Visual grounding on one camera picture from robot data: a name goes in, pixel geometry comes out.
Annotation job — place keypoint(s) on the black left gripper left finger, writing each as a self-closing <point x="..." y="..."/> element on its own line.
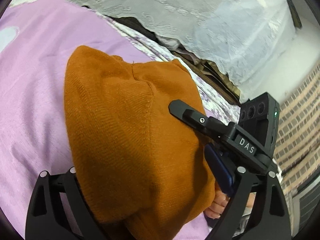
<point x="46" y="218"/>

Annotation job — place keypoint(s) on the brown woven mat edge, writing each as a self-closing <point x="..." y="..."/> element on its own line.
<point x="209" y="72"/>

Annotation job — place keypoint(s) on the white lace cover cloth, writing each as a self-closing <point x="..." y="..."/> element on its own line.
<point x="244" y="38"/>

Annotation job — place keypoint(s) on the pink bed sheet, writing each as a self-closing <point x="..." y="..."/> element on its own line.
<point x="37" y="40"/>

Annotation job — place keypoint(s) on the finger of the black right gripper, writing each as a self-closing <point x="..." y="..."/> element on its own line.
<point x="256" y="208"/>

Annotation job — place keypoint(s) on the black camera box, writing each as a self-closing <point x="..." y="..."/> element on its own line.
<point x="260" y="118"/>

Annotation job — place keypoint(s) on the checkered beige grey curtain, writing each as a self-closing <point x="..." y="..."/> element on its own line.
<point x="297" y="146"/>

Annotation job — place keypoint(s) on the orange knitted cardigan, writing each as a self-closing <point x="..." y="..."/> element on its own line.
<point x="135" y="162"/>

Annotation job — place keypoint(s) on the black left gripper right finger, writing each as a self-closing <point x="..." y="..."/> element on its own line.
<point x="189" y="116"/>

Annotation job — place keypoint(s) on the person's right hand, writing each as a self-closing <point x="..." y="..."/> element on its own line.
<point x="220" y="202"/>

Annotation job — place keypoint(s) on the purple floral white bedsheet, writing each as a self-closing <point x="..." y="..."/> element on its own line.
<point x="214" y="104"/>

